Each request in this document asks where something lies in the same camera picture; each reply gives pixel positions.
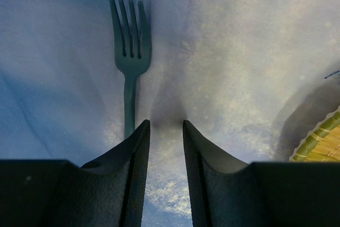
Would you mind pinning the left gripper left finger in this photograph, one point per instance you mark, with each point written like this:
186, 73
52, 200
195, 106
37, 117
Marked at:
106, 191

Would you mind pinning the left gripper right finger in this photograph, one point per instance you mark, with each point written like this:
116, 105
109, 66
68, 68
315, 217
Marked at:
225, 191

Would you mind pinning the yellow woven round plate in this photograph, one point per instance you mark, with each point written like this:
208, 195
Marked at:
321, 144

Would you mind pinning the dark teal plastic fork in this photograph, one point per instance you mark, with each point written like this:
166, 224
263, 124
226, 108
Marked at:
132, 53

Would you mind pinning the blue pink Elsa cloth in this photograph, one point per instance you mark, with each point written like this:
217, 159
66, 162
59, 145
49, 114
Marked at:
253, 76

